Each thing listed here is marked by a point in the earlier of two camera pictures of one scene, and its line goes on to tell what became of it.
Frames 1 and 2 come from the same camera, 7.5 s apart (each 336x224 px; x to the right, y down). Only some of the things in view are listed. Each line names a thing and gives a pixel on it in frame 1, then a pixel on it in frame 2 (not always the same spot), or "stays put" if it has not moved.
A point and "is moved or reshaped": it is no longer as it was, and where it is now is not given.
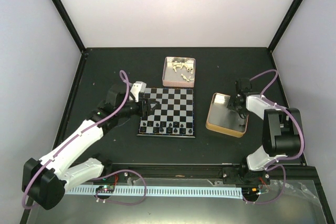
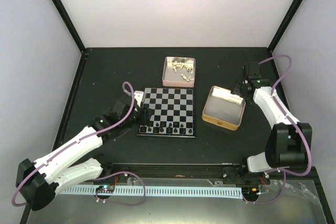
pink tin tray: x=178 y=72 stays put
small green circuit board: x=105 y=189 stays put
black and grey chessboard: x=175 y=117 stays put
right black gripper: x=231 y=106 -> x=235 y=90
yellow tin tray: x=221 y=118 is moved or reshaped
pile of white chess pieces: x=179 y=65 stays put
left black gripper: x=146 y=111 -> x=145 y=117
